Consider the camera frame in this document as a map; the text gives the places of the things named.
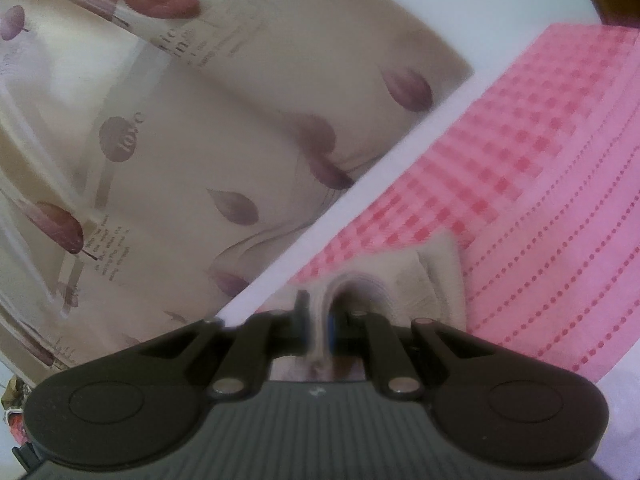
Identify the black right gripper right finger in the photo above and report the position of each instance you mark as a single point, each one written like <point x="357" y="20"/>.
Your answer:
<point x="493" y="403"/>

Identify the beige leaf-print curtain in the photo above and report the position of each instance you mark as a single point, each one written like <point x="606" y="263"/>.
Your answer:
<point x="158" y="155"/>

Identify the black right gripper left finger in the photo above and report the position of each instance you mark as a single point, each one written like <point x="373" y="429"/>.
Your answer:
<point x="141" y="403"/>

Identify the pink checked bed sheet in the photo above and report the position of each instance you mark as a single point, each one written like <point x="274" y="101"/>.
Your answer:
<point x="539" y="182"/>

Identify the small beige cloth garment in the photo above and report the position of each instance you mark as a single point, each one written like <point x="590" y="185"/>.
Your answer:
<point x="423" y="281"/>

